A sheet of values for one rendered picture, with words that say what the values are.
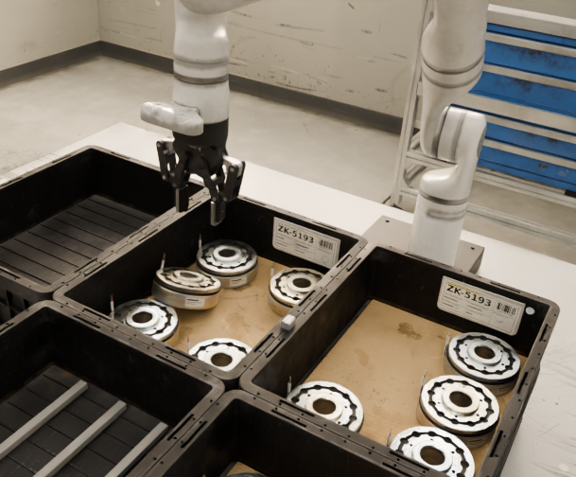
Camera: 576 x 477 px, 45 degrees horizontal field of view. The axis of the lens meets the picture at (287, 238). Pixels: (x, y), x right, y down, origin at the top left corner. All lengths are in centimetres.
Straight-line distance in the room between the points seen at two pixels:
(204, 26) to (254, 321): 45
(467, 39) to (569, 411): 62
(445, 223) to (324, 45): 285
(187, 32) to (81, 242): 52
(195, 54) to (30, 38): 379
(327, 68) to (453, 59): 306
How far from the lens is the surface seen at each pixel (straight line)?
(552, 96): 281
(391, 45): 389
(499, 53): 282
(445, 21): 98
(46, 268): 123
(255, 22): 426
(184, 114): 88
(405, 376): 103
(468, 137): 122
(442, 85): 109
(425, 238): 131
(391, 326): 111
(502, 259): 159
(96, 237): 130
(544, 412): 124
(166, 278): 108
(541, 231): 299
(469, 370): 101
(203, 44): 88
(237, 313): 110
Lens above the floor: 150
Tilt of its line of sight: 31 degrees down
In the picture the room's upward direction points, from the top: 4 degrees clockwise
